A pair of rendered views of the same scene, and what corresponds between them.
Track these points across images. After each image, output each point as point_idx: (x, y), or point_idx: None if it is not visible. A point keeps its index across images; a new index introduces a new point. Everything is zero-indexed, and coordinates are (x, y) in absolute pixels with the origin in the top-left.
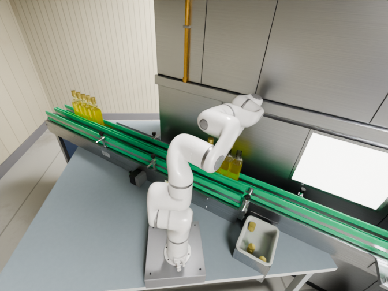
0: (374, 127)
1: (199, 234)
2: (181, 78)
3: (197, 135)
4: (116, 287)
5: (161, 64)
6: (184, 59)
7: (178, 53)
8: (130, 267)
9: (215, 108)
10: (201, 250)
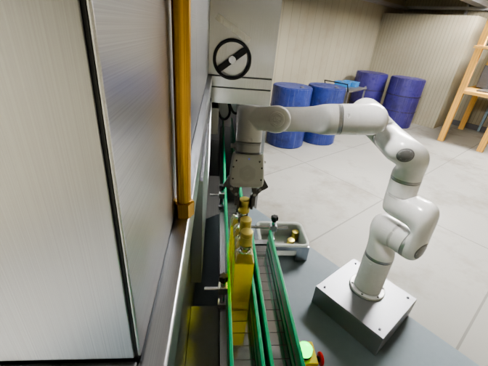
0: (207, 91)
1: (328, 278)
2: (172, 221)
3: (185, 310)
4: (444, 342)
5: (144, 271)
6: (190, 133)
7: (165, 131)
8: (420, 344)
9: (367, 104)
10: (340, 269)
